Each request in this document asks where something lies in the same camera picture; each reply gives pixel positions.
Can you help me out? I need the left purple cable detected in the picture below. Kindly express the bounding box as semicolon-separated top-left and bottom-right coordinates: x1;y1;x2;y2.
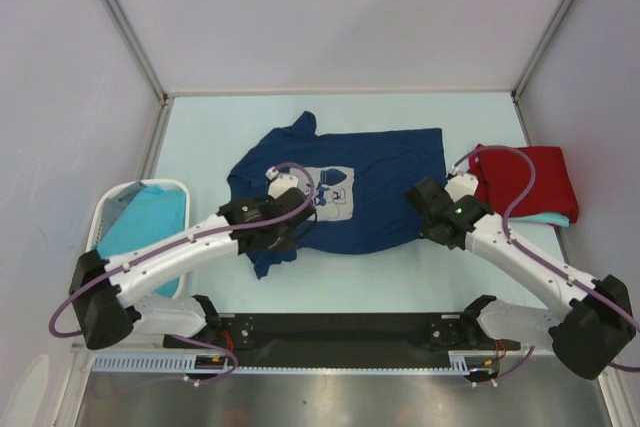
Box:
48;161;319;391

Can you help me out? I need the grey shirt in basket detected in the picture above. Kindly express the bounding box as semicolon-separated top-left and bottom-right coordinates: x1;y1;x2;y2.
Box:
102;182;146;230

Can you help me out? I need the white laundry basket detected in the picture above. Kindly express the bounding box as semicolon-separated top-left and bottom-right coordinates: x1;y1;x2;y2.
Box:
92;178;194;301

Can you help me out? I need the light blue cable duct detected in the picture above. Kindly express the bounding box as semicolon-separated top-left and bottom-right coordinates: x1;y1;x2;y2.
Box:
93;353;234;374

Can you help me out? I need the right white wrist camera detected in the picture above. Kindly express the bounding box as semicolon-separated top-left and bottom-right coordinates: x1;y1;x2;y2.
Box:
445;166;479;201

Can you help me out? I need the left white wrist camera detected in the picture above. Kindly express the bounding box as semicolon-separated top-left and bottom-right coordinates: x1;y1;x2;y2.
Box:
265;167;299;199

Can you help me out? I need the folded red t shirt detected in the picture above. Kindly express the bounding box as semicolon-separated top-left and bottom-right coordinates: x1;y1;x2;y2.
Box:
468;146;579;224

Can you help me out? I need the navy blue t shirt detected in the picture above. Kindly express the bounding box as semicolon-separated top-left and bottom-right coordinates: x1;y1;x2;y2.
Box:
227;112;446;255

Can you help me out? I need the folded light blue t shirt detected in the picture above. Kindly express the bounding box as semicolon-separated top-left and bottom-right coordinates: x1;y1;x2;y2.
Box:
516;212;570;228

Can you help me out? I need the purple cable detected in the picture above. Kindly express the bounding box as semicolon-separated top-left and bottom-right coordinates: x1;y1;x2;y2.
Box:
447;145;640;388
48;161;319;391

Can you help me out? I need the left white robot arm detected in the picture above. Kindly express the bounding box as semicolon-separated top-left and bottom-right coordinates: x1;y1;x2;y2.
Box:
69;187;315;350

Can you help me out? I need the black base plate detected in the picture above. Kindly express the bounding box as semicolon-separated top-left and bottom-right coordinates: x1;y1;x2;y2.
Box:
162;310;521;369

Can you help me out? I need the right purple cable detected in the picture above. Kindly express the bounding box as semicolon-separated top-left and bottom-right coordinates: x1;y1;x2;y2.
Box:
447;145;640;388

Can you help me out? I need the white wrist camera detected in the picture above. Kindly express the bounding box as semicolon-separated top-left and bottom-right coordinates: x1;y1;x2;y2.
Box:
445;166;479;201
265;167;299;199

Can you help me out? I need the turquoise t shirt in basket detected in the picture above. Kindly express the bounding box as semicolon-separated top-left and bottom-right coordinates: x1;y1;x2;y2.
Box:
94;184;189;298

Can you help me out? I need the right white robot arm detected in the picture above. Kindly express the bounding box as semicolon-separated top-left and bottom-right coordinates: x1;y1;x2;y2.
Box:
405;174;637;380

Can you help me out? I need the aluminium frame rail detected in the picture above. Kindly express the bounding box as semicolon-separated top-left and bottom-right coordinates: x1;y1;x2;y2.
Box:
69;311;616;354

